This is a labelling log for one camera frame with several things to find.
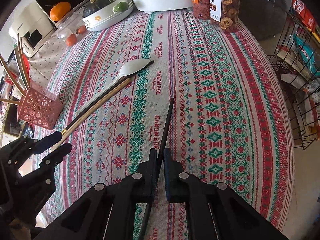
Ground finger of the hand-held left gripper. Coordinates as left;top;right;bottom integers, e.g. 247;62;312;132
34;131;63;155
39;142;73;172

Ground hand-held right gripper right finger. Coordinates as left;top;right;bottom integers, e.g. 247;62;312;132
162;148;289;240

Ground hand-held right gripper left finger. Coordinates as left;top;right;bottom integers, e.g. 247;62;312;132
32;149;159;240

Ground pink perforated utensil holder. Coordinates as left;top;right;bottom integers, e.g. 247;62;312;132
17;86;63;131

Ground black chopstick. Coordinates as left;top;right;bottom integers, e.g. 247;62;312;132
74;60;155;117
138;98;175;240

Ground patterned bamboo chopstick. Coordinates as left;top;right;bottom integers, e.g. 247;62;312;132
13;47;26;94
18;33;31;89
59;78;132;138

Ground white plastic spoon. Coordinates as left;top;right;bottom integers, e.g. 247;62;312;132
74;59;151;117

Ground striped patterned tablecloth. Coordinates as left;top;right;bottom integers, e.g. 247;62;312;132
32;0;296;240

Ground white small-flower cloth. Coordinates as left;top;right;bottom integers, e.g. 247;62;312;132
28;27;73;87

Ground cream air fryer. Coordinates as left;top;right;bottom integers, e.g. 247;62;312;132
8;3;57;58

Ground glass jar with wooden lid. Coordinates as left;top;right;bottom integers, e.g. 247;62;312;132
53;5;88;47

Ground large orange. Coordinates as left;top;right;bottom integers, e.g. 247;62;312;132
50;2;72;22

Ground white plate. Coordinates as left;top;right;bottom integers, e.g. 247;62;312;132
85;5;135;32

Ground dark green kabocha squash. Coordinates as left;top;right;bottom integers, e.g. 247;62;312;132
83;0;114;18

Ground jar of dried fruit slices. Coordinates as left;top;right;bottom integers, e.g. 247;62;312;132
208;0;243;33

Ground jar of red goji berries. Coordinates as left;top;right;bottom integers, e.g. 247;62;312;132
189;0;212;20

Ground grey refrigerator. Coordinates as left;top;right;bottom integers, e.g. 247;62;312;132
237;0;296;42

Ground blue snack packet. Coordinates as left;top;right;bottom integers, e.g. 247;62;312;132
292;33;317;71

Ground red snack packages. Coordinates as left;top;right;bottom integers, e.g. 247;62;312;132
291;0;317;31

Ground white floral bowl green handle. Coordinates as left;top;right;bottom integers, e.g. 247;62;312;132
82;0;134;27

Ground black wire rack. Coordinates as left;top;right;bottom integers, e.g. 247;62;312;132
266;0;320;151

